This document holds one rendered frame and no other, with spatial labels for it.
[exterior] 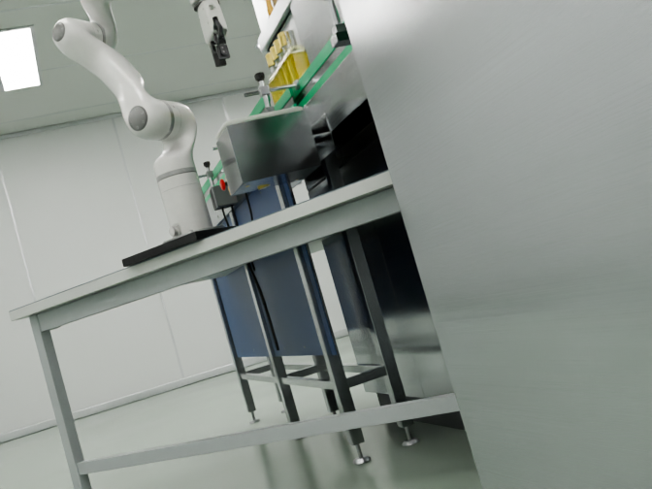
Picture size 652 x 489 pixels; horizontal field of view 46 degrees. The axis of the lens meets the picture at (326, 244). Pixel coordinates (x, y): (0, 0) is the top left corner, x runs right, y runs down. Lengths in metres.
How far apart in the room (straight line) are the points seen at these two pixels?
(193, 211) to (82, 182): 6.05
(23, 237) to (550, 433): 7.32
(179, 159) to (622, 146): 1.59
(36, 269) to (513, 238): 7.26
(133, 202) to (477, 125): 7.25
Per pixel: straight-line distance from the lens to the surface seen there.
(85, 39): 2.49
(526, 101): 1.02
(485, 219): 1.16
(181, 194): 2.27
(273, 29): 3.02
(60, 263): 8.15
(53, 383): 2.78
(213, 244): 2.14
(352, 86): 1.92
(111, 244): 8.17
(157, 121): 2.28
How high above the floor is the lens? 0.52
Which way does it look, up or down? 3 degrees up
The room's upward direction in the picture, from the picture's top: 16 degrees counter-clockwise
